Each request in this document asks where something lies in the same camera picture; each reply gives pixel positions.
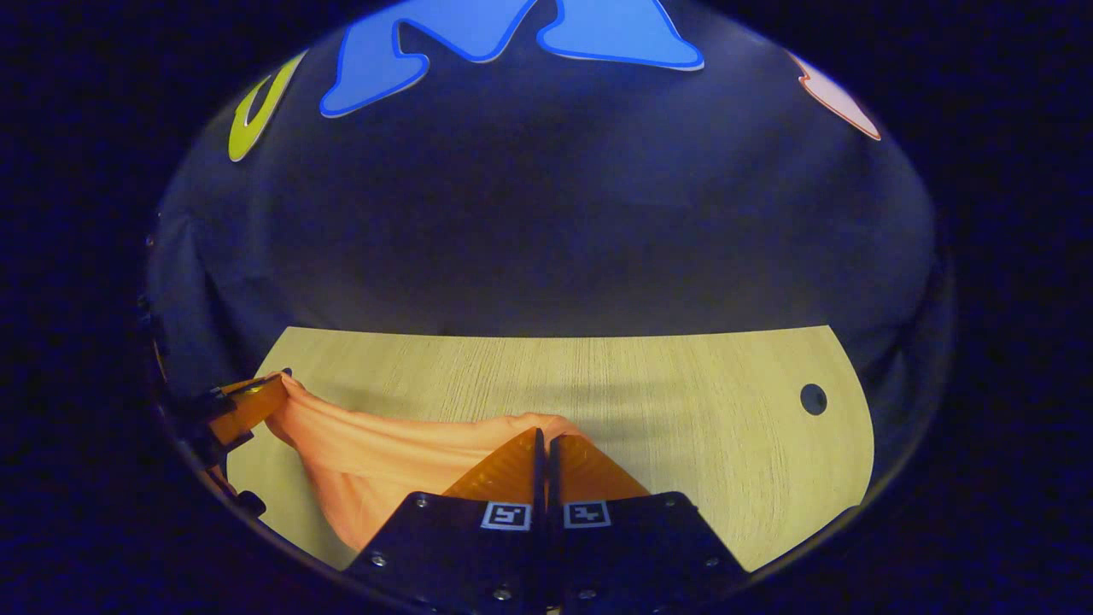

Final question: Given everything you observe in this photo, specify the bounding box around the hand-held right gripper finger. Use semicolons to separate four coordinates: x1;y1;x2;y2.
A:
342;427;547;615
546;434;752;615

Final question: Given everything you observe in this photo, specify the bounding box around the black backdrop cloth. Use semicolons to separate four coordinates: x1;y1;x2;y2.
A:
145;0;949;479

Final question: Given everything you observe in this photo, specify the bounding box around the orange T-shirt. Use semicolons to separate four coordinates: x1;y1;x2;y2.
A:
265;372;590;552

